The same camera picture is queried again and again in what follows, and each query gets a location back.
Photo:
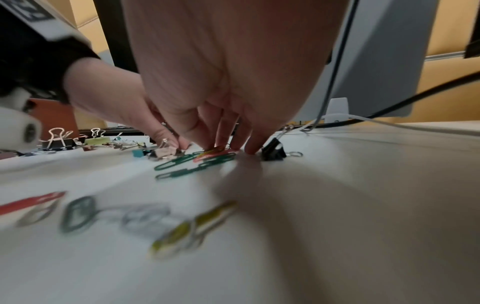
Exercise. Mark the white monitor stand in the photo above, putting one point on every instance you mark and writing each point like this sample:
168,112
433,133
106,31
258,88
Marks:
336,107

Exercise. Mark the orange-red box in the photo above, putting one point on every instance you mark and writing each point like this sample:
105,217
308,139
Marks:
56,115

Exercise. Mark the yellow paper clip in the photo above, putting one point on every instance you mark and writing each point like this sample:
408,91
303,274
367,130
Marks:
205,153
195,228

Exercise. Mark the yellow-green binder clip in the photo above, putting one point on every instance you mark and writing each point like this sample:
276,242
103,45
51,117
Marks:
96,139

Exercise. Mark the green paper clip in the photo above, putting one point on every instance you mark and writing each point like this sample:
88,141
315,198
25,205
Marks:
77,214
179,173
175,162
218,159

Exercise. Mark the beige binder clip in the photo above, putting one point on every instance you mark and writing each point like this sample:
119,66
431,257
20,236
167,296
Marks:
165,152

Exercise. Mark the white paper clip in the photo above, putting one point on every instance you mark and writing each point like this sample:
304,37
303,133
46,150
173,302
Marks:
36,214

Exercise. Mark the clear paper clip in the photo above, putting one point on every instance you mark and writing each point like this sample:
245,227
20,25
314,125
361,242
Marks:
144,216

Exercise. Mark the grey monitor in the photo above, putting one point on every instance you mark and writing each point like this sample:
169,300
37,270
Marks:
382,56

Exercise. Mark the cardboard box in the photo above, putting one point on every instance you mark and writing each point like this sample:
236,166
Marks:
84,13

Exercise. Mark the small teal binder clip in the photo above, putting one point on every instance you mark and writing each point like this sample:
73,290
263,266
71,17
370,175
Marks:
138,153

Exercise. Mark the red paper clip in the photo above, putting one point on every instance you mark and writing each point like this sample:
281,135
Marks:
215,155
28,203

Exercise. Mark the black binder clip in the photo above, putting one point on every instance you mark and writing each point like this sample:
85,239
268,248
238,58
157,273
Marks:
56,142
273,150

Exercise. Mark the person's left hand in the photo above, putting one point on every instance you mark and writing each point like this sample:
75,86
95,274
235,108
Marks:
108,95

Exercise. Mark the silver binder clip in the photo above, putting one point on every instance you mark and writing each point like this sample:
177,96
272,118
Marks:
125,144

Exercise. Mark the black monitor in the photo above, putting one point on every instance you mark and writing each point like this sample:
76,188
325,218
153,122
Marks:
112,32

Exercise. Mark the person's right hand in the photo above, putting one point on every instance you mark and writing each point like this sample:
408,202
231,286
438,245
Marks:
232,59

